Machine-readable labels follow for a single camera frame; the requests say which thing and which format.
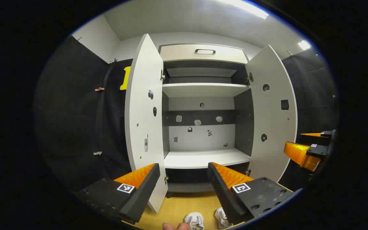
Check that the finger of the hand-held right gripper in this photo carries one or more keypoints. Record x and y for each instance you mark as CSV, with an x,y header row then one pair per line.
x,y
316,151
311,140

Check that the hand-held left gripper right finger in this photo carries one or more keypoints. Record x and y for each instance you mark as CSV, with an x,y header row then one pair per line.
x,y
222,191

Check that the pink clip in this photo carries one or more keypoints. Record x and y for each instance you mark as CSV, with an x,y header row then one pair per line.
x,y
99,89

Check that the white canvas shoe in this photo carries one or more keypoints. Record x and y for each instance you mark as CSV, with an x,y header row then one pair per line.
x,y
221,218
194,220

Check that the black backdrop cloth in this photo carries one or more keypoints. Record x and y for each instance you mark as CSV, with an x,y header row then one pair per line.
x,y
72,121
311,95

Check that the beige cabinet drawer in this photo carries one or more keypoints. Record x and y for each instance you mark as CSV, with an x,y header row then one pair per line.
x,y
177,52

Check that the white shoe cabinet door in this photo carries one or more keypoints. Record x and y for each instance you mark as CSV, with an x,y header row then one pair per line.
x,y
272,121
142,105

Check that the white shoe cabinet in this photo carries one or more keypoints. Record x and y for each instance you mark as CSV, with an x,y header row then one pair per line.
x,y
200,137

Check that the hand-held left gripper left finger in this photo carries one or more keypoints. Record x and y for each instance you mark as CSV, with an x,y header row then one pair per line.
x,y
144,188

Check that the white cabinet shelf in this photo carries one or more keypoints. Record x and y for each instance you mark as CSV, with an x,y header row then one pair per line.
x,y
203,158
203,89

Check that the silver clip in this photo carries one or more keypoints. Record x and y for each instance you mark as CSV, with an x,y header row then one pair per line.
x,y
97,153

